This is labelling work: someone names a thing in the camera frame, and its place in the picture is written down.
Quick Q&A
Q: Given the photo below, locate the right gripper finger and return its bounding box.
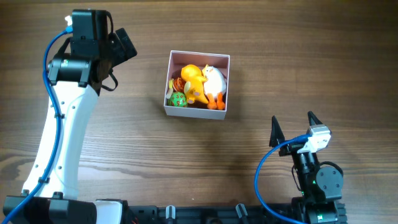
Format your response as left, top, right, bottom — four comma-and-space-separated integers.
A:
269, 116, 285, 147
307, 111, 323, 126

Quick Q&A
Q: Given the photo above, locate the orange round wheel toy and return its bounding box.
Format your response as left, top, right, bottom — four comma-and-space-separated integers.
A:
173, 77, 185, 92

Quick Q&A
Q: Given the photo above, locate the green patterned ball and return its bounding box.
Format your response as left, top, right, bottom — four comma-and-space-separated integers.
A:
167, 92, 187, 108

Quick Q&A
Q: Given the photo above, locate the white plush duck yellow hat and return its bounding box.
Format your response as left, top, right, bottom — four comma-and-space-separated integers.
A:
202, 65, 227, 110

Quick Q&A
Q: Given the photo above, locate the orange dinosaur figure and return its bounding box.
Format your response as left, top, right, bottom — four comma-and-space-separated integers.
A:
181, 64, 209, 104

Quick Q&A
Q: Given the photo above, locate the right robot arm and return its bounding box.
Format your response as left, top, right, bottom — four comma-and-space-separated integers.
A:
279, 111, 348, 223

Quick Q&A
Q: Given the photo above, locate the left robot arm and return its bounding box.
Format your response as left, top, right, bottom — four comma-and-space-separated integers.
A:
3, 27, 138, 223

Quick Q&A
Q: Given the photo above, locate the white box pink interior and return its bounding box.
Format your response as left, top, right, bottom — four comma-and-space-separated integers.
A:
163, 50, 230, 120

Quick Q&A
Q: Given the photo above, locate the left blue cable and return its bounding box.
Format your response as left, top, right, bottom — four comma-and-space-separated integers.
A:
1, 26, 74, 224

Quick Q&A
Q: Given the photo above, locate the blue cable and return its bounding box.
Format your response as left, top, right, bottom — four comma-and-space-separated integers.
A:
254, 133, 312, 224
1, 26, 74, 224

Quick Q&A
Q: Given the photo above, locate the right blue cable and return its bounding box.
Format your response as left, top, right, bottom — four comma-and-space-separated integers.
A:
254, 133, 312, 224

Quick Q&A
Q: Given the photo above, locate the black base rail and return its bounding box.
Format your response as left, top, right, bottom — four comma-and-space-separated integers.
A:
124, 202, 346, 224

